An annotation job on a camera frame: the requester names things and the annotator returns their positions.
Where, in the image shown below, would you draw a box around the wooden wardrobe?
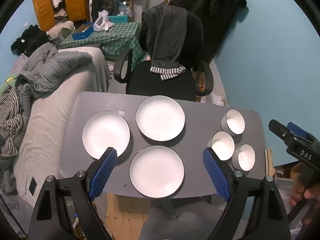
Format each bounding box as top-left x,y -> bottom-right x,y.
31,0 -> 91,32

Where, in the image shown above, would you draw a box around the black hanging jackets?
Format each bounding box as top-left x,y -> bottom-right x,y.
169,0 -> 248,64

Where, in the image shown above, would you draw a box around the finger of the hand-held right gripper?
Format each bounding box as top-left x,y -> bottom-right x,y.
287,122 -> 317,144
269,119 -> 294,144

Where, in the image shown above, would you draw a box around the black clothing pile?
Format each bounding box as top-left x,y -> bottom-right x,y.
10,24 -> 50,56

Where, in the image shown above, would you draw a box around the blue cardboard box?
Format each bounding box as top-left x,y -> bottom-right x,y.
107,15 -> 129,23

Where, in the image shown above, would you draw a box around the black phone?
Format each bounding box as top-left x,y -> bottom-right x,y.
28,177 -> 38,195

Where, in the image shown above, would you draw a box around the grey puffer jacket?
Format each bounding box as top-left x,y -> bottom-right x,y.
17,42 -> 93,99

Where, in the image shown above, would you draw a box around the white crumpled plastic bag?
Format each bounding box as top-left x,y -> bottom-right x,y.
211,94 -> 227,106

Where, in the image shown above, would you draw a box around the white ribbed bowl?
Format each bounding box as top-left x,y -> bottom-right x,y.
232,144 -> 256,172
207,131 -> 235,161
221,109 -> 246,134

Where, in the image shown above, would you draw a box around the blue tray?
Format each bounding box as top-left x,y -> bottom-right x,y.
72,24 -> 96,41

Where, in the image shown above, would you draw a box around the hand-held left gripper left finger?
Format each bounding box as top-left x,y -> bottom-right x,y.
27,147 -> 118,240

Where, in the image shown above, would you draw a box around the white plate with dark rim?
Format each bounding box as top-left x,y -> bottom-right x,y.
129,145 -> 185,198
82,110 -> 131,160
135,95 -> 186,141

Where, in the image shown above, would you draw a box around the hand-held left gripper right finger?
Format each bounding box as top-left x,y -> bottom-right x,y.
202,147 -> 292,240

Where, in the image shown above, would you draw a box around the striped shirt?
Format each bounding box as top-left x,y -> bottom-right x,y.
0,84 -> 25,157

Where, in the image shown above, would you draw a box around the beige clothing pile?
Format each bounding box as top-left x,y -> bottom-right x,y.
47,21 -> 75,40

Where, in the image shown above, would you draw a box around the person's grey pants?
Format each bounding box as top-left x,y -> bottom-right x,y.
140,197 -> 248,240

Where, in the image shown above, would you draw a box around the person's right hand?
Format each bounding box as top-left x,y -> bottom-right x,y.
289,162 -> 320,207

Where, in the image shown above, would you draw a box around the black office chair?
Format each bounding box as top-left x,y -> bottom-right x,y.
113,12 -> 214,103

